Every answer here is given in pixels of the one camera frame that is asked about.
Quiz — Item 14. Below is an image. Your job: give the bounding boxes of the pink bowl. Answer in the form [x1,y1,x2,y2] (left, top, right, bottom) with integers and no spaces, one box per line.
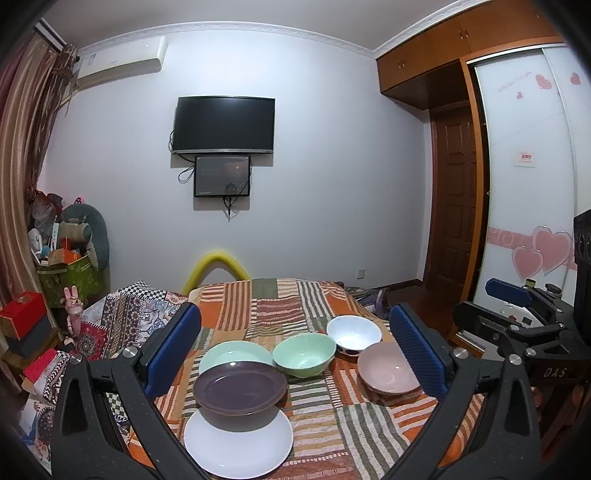
[358,342,420,395]

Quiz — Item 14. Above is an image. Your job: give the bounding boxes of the white plate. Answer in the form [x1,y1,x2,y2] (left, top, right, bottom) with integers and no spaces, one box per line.
[183,407,294,479]

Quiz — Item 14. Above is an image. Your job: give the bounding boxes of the purple plate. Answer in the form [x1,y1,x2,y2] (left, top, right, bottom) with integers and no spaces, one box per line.
[193,361,287,417]

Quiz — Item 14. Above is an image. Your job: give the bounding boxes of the mint green plate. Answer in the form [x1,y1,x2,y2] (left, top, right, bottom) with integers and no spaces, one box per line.
[198,340,273,374]

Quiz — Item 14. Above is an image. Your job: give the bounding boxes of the white bowl brown spots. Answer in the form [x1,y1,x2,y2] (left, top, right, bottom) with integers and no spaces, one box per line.
[327,315,382,357]

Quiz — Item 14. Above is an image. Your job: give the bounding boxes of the mint green bowl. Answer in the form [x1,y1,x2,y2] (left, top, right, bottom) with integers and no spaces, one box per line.
[273,333,337,379]

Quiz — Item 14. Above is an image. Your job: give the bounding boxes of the dark grey box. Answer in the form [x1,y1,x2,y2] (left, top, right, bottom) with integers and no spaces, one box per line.
[9,316,53,358]

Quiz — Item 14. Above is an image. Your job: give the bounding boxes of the ethnic patterned patchwork blanket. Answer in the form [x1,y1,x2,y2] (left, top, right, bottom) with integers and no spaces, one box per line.
[20,280,188,442]

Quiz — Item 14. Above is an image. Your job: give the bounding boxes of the brown wooden door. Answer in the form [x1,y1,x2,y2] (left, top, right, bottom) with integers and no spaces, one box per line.
[426,106,477,301]

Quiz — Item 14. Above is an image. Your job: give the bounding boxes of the pink rabbit toy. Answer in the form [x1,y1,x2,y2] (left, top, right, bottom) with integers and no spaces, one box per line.
[63,285,84,337]

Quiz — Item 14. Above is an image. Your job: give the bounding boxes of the red box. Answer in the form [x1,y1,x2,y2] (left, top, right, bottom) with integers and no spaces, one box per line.
[0,292,46,340]

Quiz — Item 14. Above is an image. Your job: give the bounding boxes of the green storage box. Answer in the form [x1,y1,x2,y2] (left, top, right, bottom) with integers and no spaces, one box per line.
[37,256,106,308]

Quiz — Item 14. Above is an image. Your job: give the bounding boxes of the orange striped patchwork quilt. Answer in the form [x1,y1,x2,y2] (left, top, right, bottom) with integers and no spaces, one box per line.
[126,277,486,480]

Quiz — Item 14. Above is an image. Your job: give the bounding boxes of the grey green neck pillow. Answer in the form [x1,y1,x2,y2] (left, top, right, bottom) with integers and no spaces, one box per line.
[61,203,110,271]

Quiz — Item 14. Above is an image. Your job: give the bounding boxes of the wooden wardrobe sliding doors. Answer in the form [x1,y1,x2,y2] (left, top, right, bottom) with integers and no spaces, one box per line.
[376,1,590,308]

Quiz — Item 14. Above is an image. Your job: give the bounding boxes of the yellow foam arch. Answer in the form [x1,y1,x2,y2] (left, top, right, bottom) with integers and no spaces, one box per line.
[182,250,250,295]

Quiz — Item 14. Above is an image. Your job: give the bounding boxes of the striped brown curtain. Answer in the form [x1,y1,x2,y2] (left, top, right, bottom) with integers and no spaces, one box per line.
[1,33,77,305]

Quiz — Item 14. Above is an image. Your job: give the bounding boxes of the white air conditioner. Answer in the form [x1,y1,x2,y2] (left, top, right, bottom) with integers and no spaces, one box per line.
[76,36,168,90]

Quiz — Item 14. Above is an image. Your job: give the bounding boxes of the small black wall monitor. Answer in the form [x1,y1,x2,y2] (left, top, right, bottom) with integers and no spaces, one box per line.
[193,155,252,198]

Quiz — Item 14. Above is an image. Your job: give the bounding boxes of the black wall television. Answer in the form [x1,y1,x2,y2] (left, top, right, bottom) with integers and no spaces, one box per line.
[170,96,276,154]

